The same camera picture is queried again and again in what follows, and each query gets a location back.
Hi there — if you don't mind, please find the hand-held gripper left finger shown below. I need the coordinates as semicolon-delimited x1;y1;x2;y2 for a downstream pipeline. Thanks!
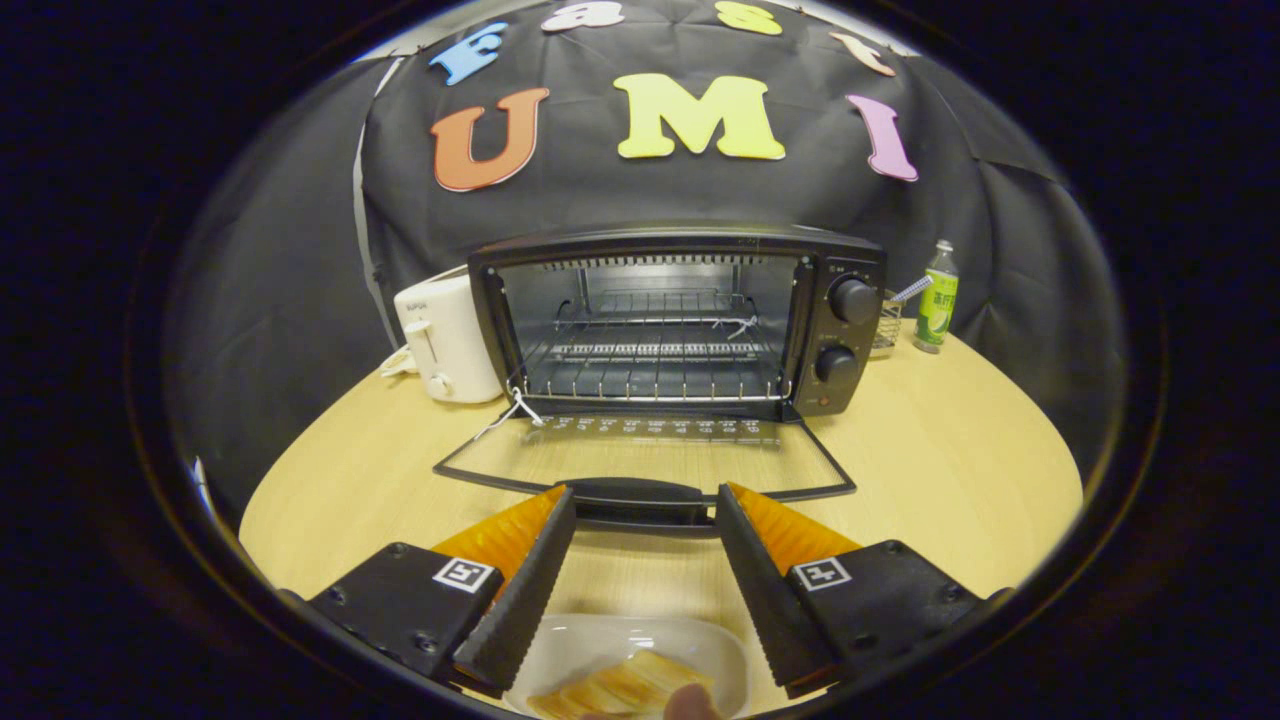
280;485;578;698

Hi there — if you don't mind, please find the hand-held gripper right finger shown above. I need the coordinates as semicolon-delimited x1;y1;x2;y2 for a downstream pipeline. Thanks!
715;482;1011;699

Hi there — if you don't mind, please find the golden bread roll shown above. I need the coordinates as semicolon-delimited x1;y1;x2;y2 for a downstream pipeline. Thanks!
527;650;716;720

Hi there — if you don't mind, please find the black toaster oven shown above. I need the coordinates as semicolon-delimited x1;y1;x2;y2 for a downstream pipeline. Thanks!
433;222;888;536

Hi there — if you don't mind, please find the white bread toaster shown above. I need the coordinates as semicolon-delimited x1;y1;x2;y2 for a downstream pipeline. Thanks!
378;268;506;405

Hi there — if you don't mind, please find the white plate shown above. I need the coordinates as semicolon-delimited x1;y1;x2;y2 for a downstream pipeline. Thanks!
503;613;751;720

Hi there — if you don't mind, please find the green drink bottle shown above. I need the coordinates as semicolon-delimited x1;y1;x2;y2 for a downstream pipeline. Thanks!
913;240;961;354

